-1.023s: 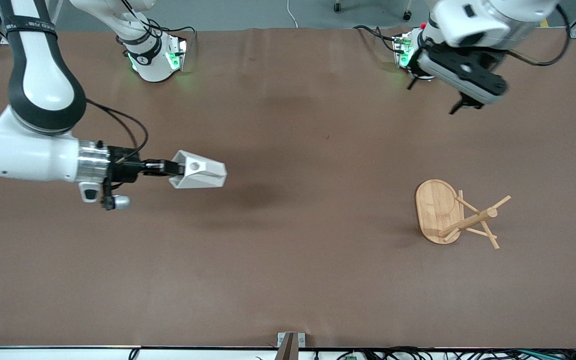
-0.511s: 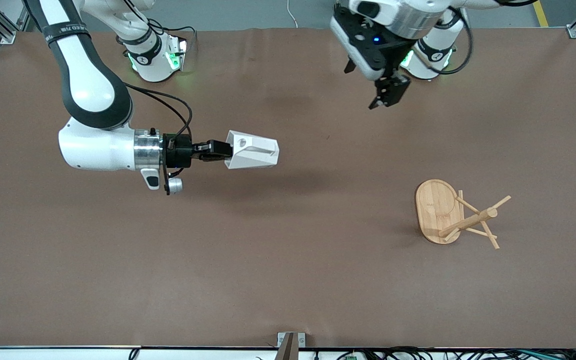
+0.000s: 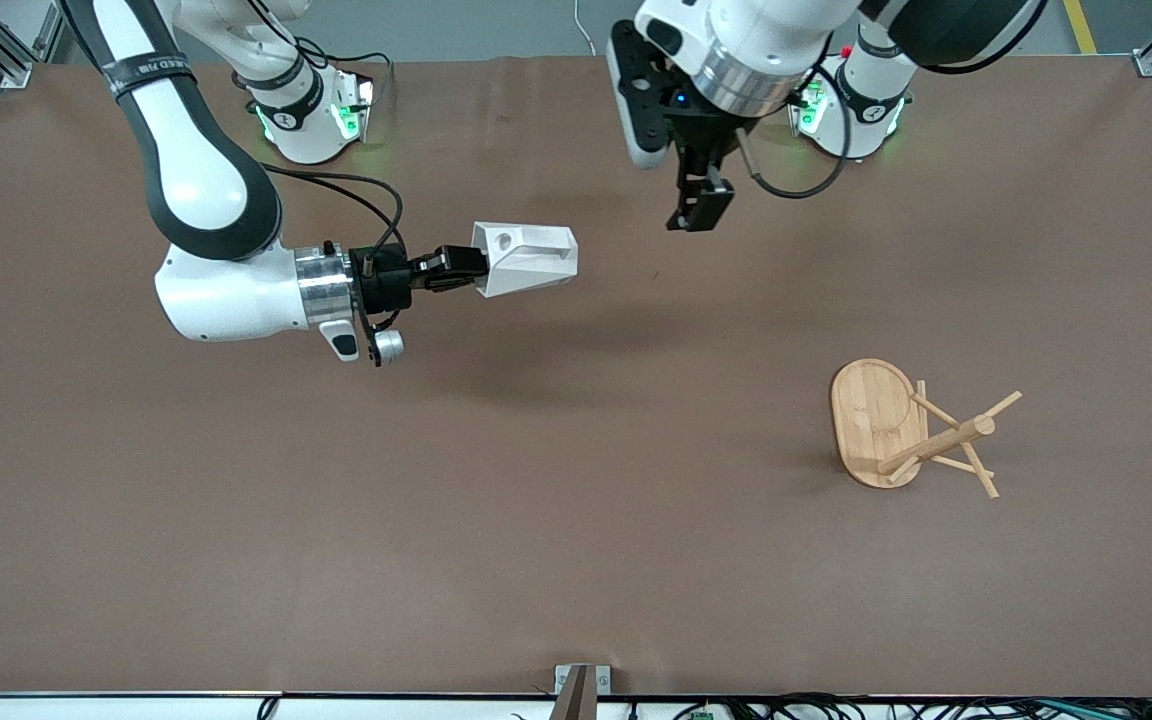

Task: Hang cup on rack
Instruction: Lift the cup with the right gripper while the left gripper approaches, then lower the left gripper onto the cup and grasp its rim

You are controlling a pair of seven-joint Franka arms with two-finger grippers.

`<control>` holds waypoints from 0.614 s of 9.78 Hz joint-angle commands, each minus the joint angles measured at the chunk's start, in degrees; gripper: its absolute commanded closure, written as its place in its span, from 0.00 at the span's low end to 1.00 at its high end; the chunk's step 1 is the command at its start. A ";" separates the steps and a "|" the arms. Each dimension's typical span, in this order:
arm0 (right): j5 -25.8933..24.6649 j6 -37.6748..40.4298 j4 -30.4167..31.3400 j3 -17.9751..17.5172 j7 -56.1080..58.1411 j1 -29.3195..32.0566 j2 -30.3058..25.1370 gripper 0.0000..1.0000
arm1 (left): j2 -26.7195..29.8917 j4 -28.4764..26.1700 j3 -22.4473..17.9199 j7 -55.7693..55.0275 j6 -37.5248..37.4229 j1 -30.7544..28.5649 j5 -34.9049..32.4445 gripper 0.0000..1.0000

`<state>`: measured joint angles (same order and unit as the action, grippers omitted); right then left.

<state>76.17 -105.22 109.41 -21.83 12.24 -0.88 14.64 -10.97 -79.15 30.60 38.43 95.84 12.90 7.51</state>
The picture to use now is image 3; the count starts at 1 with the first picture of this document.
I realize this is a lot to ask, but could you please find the white faceted cup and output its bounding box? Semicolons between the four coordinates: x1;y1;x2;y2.
471;221;579;299

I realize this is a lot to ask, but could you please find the wooden cup rack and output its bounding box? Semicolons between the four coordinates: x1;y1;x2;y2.
829;358;1024;500

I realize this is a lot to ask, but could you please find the brown table cover sheet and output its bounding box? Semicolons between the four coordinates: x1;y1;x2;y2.
0;55;1152;697

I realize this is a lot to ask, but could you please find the black right base cable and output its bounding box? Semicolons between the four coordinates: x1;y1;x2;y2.
231;0;394;101

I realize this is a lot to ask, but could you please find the grey metal camera bracket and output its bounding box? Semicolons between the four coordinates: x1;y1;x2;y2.
554;664;612;720

